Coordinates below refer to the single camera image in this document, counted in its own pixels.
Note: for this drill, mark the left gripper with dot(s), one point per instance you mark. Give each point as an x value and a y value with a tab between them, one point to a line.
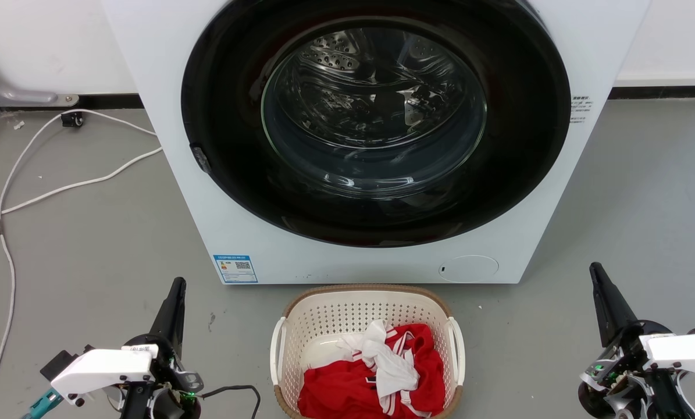
175	378

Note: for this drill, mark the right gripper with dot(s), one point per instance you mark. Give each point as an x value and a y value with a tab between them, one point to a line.
620	372

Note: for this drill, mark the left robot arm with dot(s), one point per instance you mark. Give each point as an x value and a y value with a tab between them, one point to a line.
43	401

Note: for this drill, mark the white plastic laundry basket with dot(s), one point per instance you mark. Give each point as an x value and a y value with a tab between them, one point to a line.
324	314

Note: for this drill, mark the blue energy label sticker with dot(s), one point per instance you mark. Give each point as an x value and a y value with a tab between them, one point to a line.
235	268

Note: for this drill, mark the round white filter cover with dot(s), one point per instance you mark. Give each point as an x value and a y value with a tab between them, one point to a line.
469	269

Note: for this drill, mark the red garment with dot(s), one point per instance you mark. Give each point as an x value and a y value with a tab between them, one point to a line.
341	390

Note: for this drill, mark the black printed text label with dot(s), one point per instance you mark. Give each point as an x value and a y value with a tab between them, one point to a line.
580	109

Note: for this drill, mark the round black glass washer door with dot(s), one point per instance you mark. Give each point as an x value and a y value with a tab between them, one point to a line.
231	116

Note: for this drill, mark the small black floor plug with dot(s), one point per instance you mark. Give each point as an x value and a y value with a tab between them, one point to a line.
72	119

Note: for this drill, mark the white garment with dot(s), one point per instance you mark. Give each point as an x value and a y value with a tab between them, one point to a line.
391	364

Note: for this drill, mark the white front-load washing machine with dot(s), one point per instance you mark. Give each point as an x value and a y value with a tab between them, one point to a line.
167	70

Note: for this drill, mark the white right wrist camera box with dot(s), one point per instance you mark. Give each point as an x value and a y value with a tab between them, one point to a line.
684	351

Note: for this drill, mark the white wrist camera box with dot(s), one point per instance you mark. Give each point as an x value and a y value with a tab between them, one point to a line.
684	351
100	369

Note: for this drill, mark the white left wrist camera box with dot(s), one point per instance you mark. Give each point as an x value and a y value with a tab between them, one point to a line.
100	369

